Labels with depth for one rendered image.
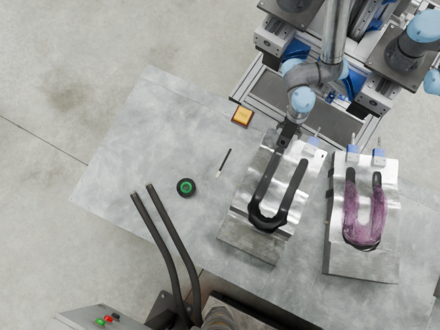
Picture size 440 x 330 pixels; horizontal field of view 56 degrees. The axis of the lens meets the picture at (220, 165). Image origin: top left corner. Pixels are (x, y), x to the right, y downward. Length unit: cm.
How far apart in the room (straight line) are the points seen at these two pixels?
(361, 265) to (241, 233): 46
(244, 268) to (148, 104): 82
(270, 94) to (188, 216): 110
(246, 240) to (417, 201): 74
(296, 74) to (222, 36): 157
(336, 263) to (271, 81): 130
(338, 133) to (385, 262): 103
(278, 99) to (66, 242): 152
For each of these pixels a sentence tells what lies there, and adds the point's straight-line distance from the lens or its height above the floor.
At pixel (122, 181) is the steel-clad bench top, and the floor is 80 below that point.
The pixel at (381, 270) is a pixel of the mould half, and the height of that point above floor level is 91.
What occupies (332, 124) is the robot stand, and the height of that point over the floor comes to 21.
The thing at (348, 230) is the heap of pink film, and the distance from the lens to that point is 170.
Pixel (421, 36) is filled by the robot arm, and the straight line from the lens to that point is 163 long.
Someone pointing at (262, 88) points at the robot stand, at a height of 21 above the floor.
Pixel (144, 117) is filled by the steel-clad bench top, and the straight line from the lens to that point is 186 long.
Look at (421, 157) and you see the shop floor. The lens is 289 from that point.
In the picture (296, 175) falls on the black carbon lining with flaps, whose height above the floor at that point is 88.
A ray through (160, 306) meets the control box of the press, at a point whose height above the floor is 1.
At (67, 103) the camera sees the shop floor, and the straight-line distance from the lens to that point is 291.
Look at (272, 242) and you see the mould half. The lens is 166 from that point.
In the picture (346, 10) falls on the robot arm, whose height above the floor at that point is 143.
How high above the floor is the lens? 250
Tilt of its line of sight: 75 degrees down
